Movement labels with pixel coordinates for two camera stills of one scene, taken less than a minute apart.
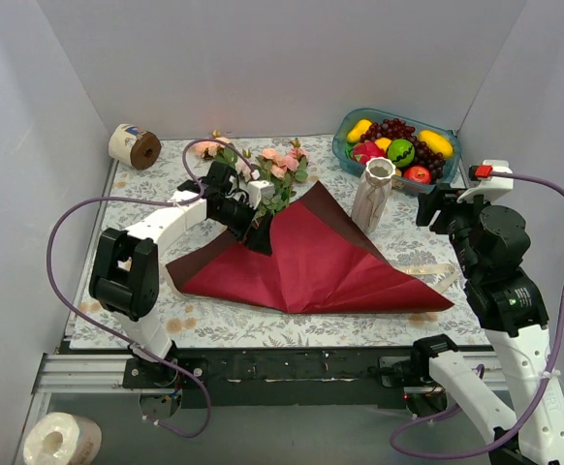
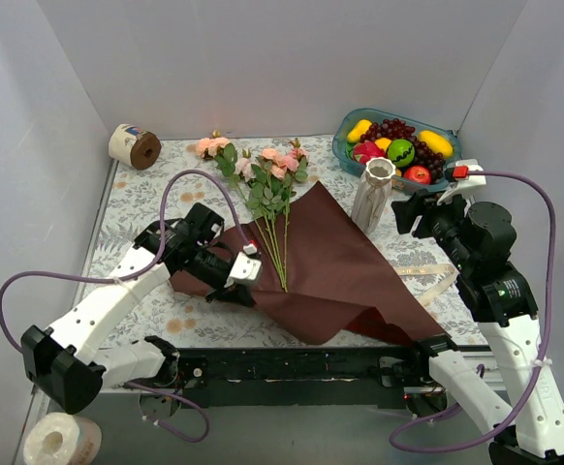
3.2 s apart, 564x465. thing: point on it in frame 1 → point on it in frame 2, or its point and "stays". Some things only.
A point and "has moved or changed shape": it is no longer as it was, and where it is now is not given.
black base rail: (284, 378) stays
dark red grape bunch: (397, 129) stays
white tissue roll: (62, 439) stays
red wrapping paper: (323, 262) has moved or changed shape
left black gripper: (252, 232) → (231, 292)
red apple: (418, 173) stays
